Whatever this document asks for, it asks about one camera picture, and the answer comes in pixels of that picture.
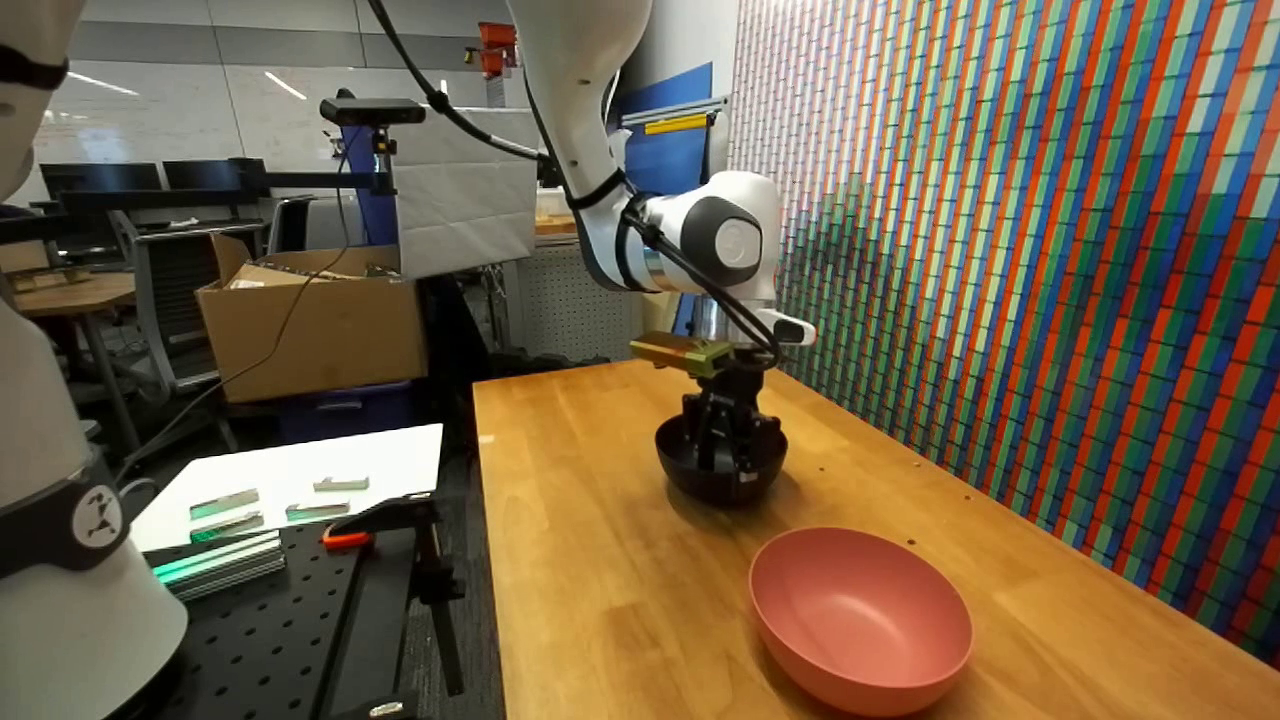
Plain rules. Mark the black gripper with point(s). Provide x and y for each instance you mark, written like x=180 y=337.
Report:
x=729 y=389

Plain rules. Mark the black bowl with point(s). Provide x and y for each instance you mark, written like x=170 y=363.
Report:
x=720 y=489

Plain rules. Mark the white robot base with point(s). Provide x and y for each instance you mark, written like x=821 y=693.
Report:
x=52 y=532

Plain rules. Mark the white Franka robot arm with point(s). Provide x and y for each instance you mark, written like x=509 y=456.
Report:
x=715 y=242

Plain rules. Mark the pink bowl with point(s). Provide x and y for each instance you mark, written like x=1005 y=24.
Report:
x=860 y=626

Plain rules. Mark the blue panel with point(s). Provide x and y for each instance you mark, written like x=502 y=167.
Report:
x=666 y=135

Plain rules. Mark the black tripod clamp stand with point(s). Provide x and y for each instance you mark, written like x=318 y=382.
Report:
x=421 y=574

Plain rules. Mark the white square board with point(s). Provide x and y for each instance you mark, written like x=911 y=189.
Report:
x=465 y=186

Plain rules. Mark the small grey metal bar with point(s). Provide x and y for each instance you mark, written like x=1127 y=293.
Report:
x=224 y=500
x=318 y=510
x=343 y=484

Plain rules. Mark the cardboard box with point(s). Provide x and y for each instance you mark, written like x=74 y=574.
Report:
x=314 y=334

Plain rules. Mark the white paper sheet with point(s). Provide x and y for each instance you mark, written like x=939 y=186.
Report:
x=294 y=480

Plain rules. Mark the black perforated breadboard table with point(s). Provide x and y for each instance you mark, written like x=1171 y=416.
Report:
x=282 y=641

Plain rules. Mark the green metal bar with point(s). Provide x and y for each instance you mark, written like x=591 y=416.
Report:
x=222 y=561

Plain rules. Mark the black computer monitor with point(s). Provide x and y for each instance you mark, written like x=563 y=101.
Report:
x=213 y=177
x=100 y=180

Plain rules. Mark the grey office chair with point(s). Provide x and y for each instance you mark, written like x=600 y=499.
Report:
x=167 y=286

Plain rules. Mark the green yellow wrist camera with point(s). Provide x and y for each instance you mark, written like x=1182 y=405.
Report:
x=680 y=354

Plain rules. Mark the black camera on blue stand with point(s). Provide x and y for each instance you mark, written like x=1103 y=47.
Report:
x=371 y=144

